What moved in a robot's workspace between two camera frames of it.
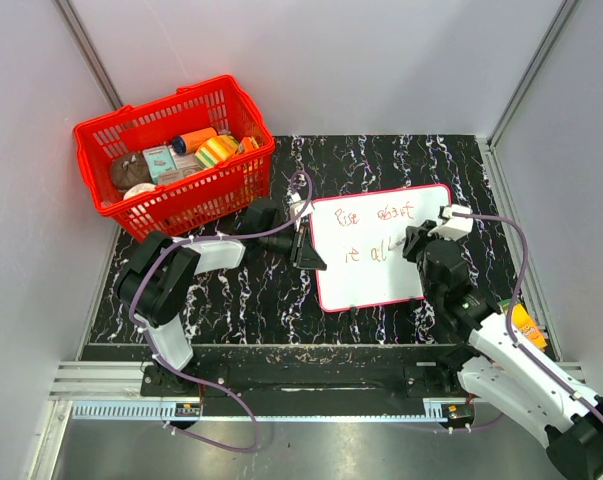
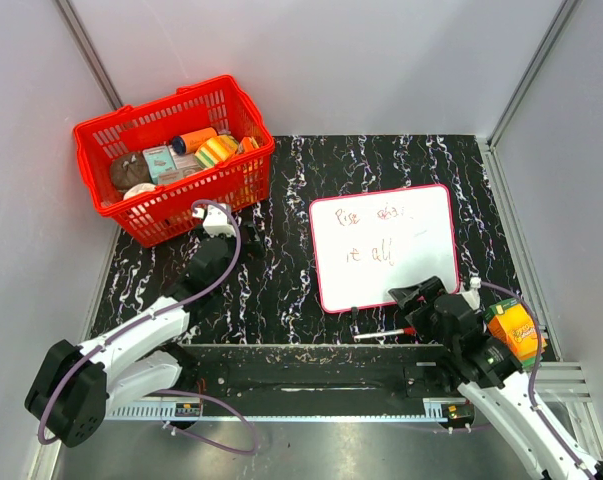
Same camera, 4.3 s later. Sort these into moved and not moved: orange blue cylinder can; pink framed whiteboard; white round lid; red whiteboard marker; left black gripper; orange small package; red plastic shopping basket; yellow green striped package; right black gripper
Moved: left black gripper; red whiteboard marker; right black gripper
Not moved: white round lid; yellow green striped package; orange small package; orange blue cylinder can; red plastic shopping basket; pink framed whiteboard
